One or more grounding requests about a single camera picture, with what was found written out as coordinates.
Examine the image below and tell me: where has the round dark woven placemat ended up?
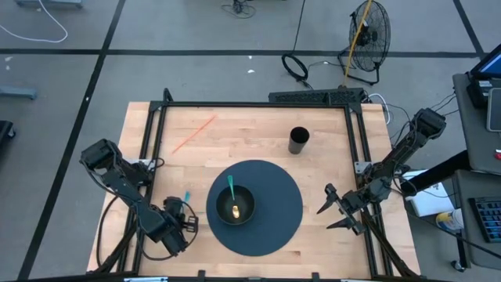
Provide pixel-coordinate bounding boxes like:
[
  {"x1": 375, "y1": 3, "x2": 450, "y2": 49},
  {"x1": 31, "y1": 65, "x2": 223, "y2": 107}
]
[{"x1": 206, "y1": 159, "x2": 305, "y2": 258}]

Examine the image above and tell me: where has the laptop with blue screen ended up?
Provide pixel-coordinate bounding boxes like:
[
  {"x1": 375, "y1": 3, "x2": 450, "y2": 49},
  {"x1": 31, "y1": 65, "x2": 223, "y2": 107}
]
[{"x1": 469, "y1": 52, "x2": 501, "y2": 79}]

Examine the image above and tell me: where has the black floor fan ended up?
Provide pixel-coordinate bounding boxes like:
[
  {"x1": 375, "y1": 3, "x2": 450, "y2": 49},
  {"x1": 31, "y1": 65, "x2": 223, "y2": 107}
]
[{"x1": 338, "y1": 0, "x2": 392, "y2": 86}]

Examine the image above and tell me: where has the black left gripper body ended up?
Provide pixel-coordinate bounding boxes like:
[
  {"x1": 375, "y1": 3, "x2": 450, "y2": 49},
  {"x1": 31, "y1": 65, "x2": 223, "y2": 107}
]
[{"x1": 162, "y1": 195, "x2": 188, "y2": 226}]

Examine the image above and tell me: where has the grey floor foot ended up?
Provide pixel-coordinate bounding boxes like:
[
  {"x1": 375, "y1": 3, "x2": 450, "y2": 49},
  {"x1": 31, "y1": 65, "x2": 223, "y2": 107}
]
[{"x1": 0, "y1": 85, "x2": 38, "y2": 101}]

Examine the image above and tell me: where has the white box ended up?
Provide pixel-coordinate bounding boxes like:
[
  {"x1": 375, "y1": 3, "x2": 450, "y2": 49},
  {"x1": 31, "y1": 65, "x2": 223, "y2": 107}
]
[{"x1": 402, "y1": 168, "x2": 455, "y2": 219}]

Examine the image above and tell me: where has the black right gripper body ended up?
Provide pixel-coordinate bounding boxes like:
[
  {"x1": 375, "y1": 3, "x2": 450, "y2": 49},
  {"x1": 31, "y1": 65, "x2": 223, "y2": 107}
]
[{"x1": 338, "y1": 187, "x2": 377, "y2": 228}]

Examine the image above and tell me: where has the tangled black floor cable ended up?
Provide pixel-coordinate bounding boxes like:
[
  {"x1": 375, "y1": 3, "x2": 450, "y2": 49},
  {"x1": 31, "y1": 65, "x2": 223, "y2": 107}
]
[{"x1": 221, "y1": 0, "x2": 258, "y2": 20}]

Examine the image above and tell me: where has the white table cable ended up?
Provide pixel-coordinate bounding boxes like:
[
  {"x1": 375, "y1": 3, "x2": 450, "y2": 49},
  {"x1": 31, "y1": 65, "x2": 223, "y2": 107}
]
[{"x1": 367, "y1": 92, "x2": 392, "y2": 125}]

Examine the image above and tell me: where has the grey desk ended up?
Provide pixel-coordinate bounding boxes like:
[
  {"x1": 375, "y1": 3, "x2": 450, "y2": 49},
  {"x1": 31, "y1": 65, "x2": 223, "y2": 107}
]
[
  {"x1": 453, "y1": 168, "x2": 501, "y2": 271},
  {"x1": 452, "y1": 72, "x2": 501, "y2": 175}
]

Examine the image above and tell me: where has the spoon with teal handle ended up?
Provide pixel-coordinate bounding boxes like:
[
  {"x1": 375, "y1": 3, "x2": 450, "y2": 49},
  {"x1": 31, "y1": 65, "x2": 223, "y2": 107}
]
[{"x1": 227, "y1": 174, "x2": 241, "y2": 219}]

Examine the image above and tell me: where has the black aluminium table frame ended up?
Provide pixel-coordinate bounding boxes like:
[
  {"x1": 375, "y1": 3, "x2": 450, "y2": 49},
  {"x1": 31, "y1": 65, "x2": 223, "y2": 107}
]
[{"x1": 96, "y1": 88, "x2": 422, "y2": 281}]

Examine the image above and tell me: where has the grey tablet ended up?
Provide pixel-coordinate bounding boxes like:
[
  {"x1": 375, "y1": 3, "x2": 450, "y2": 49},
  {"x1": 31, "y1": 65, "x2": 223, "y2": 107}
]
[{"x1": 486, "y1": 88, "x2": 501, "y2": 132}]

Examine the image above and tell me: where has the black desk device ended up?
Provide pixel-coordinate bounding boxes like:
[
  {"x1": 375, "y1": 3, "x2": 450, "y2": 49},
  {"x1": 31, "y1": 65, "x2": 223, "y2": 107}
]
[{"x1": 466, "y1": 78, "x2": 494, "y2": 110}]

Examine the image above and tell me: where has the coiled black cable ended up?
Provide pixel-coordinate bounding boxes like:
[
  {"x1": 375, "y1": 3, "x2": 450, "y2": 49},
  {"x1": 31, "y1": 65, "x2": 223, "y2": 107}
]
[{"x1": 281, "y1": 0, "x2": 314, "y2": 90}]

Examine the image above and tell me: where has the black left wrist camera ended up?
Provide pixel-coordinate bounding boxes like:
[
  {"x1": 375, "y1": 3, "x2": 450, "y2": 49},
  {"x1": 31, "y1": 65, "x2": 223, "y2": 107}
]
[{"x1": 180, "y1": 214, "x2": 200, "y2": 235}]

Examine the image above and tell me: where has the yellow hanging cable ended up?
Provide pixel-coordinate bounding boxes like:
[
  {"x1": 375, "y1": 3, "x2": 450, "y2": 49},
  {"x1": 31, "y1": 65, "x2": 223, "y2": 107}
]
[{"x1": 343, "y1": 0, "x2": 373, "y2": 88}]

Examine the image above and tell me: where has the white wipes canister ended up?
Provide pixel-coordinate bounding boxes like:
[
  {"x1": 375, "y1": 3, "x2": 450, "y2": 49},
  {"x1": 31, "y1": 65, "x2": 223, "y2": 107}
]
[{"x1": 435, "y1": 208, "x2": 465, "y2": 232}]

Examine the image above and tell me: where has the white floor cable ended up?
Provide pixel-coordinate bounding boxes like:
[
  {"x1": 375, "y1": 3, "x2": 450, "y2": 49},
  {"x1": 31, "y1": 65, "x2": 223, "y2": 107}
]
[{"x1": 0, "y1": 0, "x2": 69, "y2": 44}]

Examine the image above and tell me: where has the black cup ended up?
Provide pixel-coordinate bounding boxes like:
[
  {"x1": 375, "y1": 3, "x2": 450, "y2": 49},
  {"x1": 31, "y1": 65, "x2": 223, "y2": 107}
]
[{"x1": 288, "y1": 126, "x2": 310, "y2": 155}]

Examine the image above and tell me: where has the black bowl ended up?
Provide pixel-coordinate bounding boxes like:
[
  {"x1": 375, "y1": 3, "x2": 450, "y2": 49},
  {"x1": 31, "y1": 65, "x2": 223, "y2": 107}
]
[{"x1": 214, "y1": 185, "x2": 256, "y2": 226}]

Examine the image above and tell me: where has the black keyboard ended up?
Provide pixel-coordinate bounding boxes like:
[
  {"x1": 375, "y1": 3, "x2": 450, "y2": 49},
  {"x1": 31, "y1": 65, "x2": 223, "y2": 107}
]
[{"x1": 468, "y1": 195, "x2": 501, "y2": 244}]

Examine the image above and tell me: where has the orange straw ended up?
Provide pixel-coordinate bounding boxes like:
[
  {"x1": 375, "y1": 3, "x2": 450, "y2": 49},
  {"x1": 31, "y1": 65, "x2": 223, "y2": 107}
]
[{"x1": 171, "y1": 114, "x2": 217, "y2": 155}]

